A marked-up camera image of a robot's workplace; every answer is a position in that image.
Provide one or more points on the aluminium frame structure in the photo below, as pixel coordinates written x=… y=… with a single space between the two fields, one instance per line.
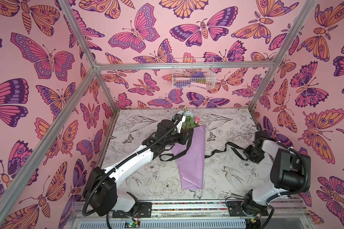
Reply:
x=12 y=193

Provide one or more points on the white fake flower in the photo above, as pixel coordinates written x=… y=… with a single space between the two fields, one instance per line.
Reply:
x=185 y=112

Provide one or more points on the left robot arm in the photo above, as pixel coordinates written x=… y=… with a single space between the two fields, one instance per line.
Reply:
x=101 y=191

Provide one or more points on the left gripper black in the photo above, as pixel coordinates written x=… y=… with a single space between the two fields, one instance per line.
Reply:
x=182 y=138

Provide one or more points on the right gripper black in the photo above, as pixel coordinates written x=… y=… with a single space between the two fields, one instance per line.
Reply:
x=252 y=153

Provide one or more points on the purple pink wrapping paper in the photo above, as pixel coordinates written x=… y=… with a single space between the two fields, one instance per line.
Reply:
x=191 y=165

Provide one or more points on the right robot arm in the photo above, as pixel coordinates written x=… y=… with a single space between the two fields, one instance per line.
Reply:
x=290 y=173

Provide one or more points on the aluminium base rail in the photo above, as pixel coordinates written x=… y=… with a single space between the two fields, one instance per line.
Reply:
x=199 y=214

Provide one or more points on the white wire basket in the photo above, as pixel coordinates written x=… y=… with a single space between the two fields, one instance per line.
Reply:
x=193 y=75

